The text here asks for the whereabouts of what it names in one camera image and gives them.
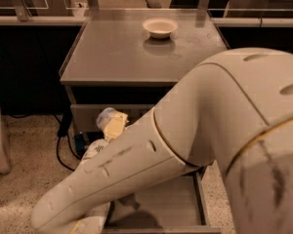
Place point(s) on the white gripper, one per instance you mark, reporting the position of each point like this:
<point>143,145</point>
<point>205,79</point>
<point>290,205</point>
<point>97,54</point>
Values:
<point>95,149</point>

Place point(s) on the blue plastic bottle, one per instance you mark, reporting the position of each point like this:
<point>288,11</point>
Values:
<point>102,117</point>

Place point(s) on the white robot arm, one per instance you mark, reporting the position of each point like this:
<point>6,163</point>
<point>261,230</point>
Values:
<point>235,109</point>

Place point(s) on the top grey drawer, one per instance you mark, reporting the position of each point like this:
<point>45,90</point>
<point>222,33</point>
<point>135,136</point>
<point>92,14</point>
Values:
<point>85,115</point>

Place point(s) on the grey metal drawer cabinet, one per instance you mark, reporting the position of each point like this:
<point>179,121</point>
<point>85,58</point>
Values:
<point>115,61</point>

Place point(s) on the bottom grey open drawer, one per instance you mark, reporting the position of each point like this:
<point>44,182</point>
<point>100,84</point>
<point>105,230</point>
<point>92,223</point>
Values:
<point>176,206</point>

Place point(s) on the blue power adapter box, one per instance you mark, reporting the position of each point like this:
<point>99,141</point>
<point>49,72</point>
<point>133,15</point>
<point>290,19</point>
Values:
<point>79,143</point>

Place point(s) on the white paper bowl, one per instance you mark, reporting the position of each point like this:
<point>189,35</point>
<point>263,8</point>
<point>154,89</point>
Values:
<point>160,28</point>

